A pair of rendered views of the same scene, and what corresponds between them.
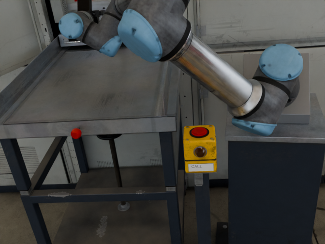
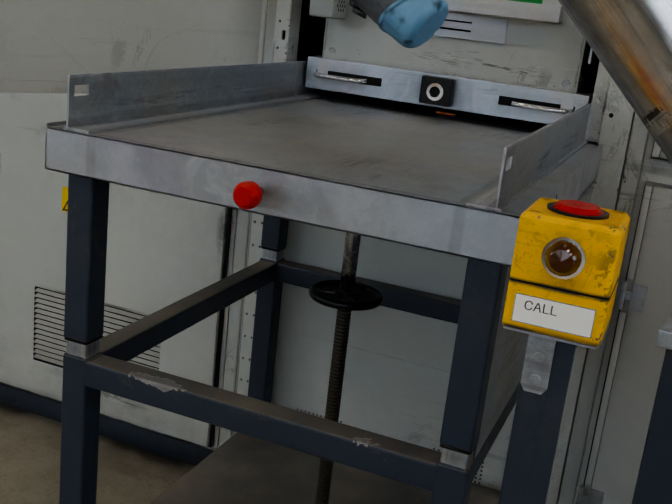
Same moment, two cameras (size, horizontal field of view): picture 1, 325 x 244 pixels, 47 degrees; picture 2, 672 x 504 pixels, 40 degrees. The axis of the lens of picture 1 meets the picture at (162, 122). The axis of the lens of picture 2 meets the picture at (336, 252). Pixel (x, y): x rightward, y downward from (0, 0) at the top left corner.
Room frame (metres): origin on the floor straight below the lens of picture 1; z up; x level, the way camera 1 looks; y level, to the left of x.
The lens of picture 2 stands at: (0.04, -0.08, 1.05)
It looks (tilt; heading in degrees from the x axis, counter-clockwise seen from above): 16 degrees down; 14
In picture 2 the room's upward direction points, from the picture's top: 6 degrees clockwise
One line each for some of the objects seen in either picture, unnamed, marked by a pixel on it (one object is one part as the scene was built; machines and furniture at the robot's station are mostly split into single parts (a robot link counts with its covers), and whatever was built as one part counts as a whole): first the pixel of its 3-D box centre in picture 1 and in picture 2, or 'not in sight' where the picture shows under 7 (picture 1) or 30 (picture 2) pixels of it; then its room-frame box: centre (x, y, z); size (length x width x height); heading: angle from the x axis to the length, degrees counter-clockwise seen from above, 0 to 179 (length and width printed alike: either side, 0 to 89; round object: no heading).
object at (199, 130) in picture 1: (199, 133); (577, 214); (0.79, -0.09, 0.90); 0.04 x 0.04 x 0.02
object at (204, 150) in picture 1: (200, 153); (562, 259); (0.74, -0.08, 0.87); 0.03 x 0.01 x 0.03; 83
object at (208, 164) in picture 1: (199, 148); (566, 269); (0.79, -0.09, 0.85); 0.08 x 0.08 x 0.10; 83
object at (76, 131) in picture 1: (77, 131); (251, 193); (1.00, 0.27, 0.82); 0.04 x 0.03 x 0.03; 173
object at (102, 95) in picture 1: (100, 83); (362, 155); (1.36, 0.23, 0.82); 0.68 x 0.62 x 0.06; 173
